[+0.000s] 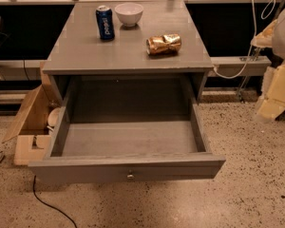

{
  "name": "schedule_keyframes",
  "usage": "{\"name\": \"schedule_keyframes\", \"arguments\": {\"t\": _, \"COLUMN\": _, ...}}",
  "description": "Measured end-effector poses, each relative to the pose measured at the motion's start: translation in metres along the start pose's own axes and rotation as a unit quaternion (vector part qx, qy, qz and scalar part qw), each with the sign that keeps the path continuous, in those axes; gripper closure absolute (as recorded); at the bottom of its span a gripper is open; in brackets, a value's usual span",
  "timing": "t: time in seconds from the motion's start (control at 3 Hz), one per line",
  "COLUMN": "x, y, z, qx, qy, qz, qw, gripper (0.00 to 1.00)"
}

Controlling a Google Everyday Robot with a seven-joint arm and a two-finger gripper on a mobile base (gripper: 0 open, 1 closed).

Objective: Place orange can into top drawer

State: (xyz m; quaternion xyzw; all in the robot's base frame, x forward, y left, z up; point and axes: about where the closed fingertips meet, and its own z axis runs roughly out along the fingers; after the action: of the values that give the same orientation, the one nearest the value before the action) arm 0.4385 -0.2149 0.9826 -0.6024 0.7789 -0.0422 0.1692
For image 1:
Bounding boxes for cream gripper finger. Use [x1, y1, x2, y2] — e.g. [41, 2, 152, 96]
[255, 61, 285, 122]
[251, 20, 277, 48]

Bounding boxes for crushed orange soda can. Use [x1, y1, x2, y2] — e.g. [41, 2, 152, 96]
[146, 34, 181, 55]

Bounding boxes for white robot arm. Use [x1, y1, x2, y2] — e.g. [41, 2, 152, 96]
[251, 9, 285, 123]

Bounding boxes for blue Pepsi can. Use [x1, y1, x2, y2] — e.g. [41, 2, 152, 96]
[96, 5, 115, 41]

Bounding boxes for round metal drawer knob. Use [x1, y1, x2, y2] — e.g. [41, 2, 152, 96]
[126, 170, 135, 180]

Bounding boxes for open grey top drawer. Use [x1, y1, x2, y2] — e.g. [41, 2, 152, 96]
[28, 75, 227, 184]

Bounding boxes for grey drawer cabinet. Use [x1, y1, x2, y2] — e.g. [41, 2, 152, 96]
[44, 1, 212, 121]

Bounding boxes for grey metal stand pole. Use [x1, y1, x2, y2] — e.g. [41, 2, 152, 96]
[236, 0, 285, 103]

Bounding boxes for white ceramic bowl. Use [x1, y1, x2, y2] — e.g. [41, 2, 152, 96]
[115, 2, 143, 27]

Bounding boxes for white plate in box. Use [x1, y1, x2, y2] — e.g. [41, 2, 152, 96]
[47, 107, 60, 134]

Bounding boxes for open cardboard box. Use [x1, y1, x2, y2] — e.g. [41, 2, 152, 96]
[3, 62, 60, 165]

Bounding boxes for black floor cable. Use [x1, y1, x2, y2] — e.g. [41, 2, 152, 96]
[32, 175, 78, 228]

